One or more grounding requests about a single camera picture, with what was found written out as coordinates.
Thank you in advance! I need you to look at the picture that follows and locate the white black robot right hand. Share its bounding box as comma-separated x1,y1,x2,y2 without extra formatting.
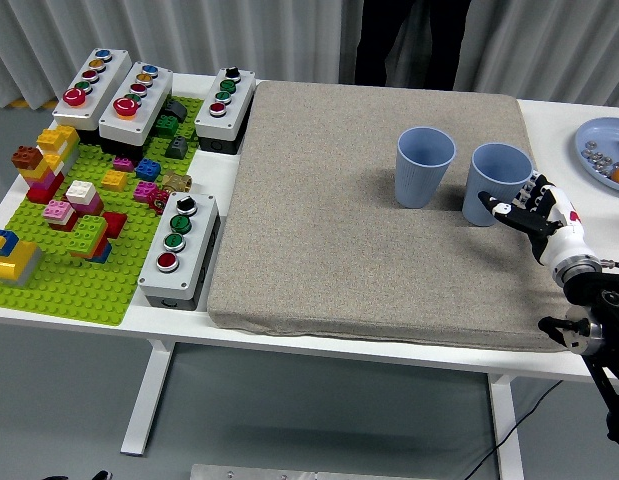
477,169,590,267

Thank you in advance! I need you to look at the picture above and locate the white four-button control box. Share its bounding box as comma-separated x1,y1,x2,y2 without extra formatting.
137,192,222,312
193,66,257,155

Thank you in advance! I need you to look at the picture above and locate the yellow white green brick stack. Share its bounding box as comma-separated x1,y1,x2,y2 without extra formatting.
36,124,81,174

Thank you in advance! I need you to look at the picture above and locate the black white robot left hand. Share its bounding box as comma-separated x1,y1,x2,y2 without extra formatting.
41,469,113,480

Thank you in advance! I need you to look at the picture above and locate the blue yellow grey brick stack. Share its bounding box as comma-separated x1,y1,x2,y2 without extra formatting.
0,228,44,289

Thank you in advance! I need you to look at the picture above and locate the white pleated curtain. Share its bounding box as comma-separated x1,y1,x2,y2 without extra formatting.
0,0,619,109

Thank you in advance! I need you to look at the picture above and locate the light blue plate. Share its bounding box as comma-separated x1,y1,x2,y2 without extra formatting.
573,116,619,195

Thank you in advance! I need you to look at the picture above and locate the white five-button control box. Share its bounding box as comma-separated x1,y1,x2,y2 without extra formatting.
51,47,134,146
97,61,174,161

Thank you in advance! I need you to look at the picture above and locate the brown yellow red brick tower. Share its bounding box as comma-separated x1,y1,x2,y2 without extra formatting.
10,145,65,205

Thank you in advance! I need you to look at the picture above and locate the green studded baseplate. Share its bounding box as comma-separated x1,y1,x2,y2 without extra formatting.
0,94,206,327

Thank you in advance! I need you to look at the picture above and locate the green orange blue brick stack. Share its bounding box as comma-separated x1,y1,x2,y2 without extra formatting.
66,214,113,265

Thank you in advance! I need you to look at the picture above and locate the black floor cable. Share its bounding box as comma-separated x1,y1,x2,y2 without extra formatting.
463,379,564,480

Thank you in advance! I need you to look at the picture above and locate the white pink brick stack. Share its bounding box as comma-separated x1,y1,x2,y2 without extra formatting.
65,179,105,217

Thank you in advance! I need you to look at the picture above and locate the white table leg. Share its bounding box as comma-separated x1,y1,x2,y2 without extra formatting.
119,339,176,457
486,372,525,480

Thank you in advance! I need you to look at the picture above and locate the grey-brown padded mat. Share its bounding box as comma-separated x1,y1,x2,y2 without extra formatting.
207,80,581,353

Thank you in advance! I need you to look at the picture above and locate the light blue ribbed cup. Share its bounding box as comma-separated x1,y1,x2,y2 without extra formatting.
394,126,457,210
461,142,534,227

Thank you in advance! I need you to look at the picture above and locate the square magenta brick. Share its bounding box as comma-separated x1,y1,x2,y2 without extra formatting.
133,180,159,203

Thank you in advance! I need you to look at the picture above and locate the person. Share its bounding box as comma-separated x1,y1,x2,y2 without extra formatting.
355,0,474,91

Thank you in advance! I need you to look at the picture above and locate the dark green brick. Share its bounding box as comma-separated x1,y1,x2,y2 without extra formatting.
154,114,180,139

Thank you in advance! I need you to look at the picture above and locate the pink red brick stack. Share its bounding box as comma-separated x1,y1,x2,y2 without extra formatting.
42,199,79,233

